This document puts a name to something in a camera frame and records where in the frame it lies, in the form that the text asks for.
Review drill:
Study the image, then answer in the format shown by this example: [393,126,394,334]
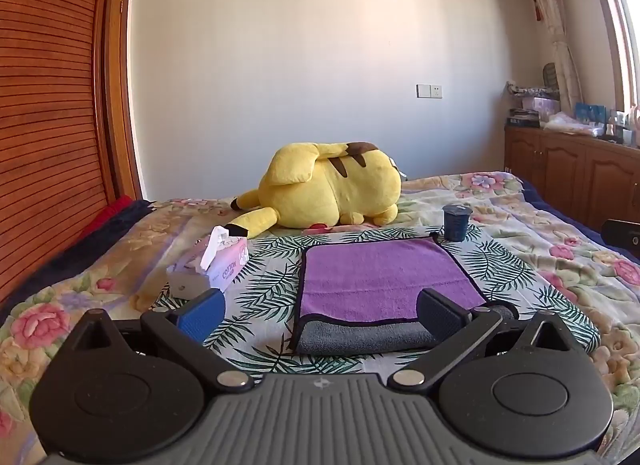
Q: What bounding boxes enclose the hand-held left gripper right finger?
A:
[388,287,577,393]

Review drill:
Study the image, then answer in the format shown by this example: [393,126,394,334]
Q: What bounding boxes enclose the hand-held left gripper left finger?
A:
[66,289,255,392]

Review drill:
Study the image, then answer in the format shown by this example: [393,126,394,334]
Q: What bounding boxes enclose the purple and grey towel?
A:
[290,237,518,357]

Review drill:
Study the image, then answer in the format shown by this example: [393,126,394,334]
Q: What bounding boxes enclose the pink tissue box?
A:
[166,225,250,297]

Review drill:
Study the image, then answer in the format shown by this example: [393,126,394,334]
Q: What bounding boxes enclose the leaf print cloth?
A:
[152,226,602,382]

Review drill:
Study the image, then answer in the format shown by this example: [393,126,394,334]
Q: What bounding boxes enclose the wooden cabinet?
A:
[503,124,640,232]

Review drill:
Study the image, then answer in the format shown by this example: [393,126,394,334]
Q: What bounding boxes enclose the dark blue cup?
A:
[442,203,472,243]

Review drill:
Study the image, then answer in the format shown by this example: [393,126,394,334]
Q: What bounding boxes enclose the white plastic bag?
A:
[541,111,607,139]

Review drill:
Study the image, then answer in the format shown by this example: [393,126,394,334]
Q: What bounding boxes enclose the blue boxes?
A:
[574,102,610,124]

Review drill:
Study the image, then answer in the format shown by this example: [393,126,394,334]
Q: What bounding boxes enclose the red cloth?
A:
[75,196,135,241]

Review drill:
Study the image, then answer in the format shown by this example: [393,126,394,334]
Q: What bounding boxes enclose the lavender box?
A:
[521,97,562,114]

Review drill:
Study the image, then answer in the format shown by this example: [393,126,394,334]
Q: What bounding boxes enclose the stack of black books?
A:
[506,108,542,128]

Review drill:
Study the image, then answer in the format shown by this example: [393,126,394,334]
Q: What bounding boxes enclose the floral box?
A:
[504,81,558,97]

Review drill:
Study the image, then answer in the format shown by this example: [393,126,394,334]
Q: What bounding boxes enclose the yellow plush toy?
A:
[230,141,404,240]

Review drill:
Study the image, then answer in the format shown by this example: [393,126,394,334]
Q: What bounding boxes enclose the patterned curtain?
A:
[514,0,585,113]

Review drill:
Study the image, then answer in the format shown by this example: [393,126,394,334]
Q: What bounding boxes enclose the wooden slatted wardrobe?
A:
[0,0,147,308]

